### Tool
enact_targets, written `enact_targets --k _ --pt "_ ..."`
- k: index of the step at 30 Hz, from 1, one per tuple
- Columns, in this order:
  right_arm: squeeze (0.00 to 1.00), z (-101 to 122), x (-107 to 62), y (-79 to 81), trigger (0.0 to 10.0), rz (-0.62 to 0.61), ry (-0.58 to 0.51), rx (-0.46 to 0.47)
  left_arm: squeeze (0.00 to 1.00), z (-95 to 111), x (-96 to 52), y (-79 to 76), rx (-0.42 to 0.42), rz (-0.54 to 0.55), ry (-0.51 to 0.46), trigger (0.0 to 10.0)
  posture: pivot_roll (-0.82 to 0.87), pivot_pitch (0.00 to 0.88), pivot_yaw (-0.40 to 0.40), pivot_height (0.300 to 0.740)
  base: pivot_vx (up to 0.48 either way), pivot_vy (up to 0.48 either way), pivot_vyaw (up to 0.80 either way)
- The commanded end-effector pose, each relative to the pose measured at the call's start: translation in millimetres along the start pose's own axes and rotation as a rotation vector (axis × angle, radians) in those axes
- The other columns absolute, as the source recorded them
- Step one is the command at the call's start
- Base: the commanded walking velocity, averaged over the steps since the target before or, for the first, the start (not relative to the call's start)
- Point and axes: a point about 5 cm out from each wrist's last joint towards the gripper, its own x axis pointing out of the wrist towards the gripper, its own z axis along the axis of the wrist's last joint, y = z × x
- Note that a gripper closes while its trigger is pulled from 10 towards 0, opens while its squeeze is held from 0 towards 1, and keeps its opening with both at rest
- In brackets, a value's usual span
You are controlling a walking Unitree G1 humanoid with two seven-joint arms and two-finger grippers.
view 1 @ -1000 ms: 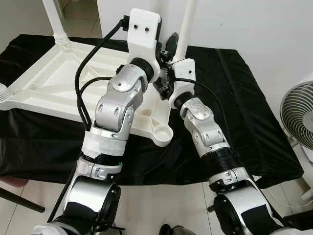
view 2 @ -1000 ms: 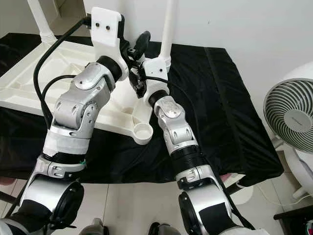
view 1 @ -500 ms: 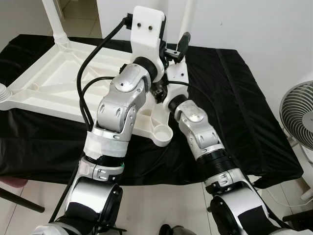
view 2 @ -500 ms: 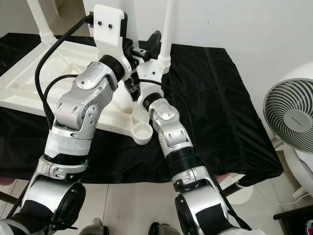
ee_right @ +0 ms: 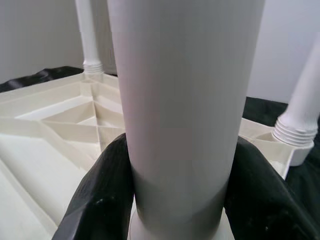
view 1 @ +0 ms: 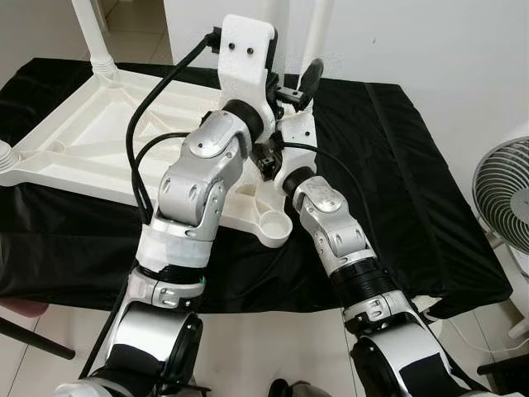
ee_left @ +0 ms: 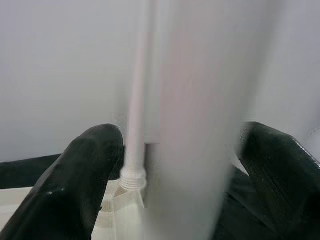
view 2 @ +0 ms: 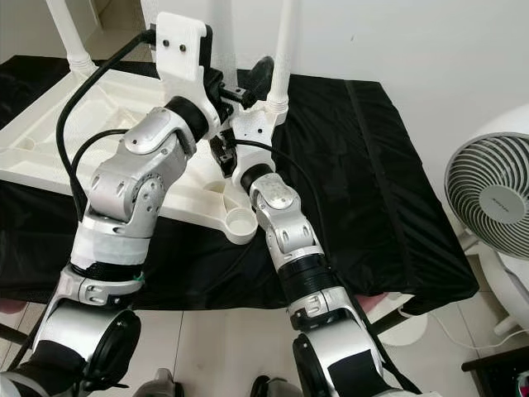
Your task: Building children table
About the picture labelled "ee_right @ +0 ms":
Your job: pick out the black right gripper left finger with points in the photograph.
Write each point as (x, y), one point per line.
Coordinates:
(100, 200)

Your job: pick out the white plastic table leg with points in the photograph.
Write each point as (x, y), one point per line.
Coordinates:
(180, 100)
(87, 37)
(305, 87)

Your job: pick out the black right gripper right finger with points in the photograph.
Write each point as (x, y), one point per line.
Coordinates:
(270, 207)

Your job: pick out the black table cloth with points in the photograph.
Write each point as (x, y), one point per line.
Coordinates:
(262, 110)

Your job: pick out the white plastic table top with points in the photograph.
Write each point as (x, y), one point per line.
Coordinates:
(50, 162)

